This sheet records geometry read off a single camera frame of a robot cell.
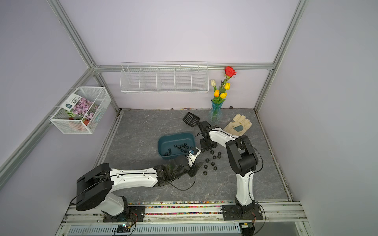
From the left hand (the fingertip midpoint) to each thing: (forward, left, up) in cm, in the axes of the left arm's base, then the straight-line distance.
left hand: (199, 161), depth 79 cm
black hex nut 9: (+18, +15, -12) cm, 26 cm away
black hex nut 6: (+3, -9, -12) cm, 15 cm away
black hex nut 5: (+5, -6, -11) cm, 14 cm away
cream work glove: (+31, -33, -10) cm, 46 cm away
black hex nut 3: (+7, -11, -12) cm, 18 cm away
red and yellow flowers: (+36, -16, +17) cm, 43 cm away
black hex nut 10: (+16, +11, -10) cm, 22 cm away
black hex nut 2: (+10, -15, -12) cm, 22 cm away
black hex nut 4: (+7, -14, -12) cm, 19 cm away
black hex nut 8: (-3, -3, -12) cm, 12 cm away
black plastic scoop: (+41, +2, -12) cm, 43 cm away
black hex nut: (+11, -10, -12) cm, 19 cm away
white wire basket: (+17, +65, +20) cm, 70 cm away
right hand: (+17, -7, -11) cm, 21 cm away
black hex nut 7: (+1, -4, -11) cm, 12 cm away
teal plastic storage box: (+15, +21, -12) cm, 28 cm away
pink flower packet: (+23, +58, +22) cm, 66 cm away
